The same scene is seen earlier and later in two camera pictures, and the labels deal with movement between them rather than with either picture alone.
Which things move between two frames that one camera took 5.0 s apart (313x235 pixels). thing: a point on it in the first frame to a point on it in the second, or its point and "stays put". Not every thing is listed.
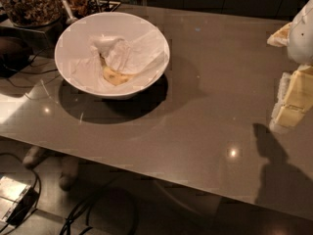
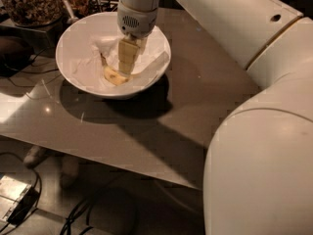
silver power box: [17, 200] stays put
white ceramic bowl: [111, 55] stays put
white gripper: [302, 36] to [138, 23]
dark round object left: [14, 54] stays put
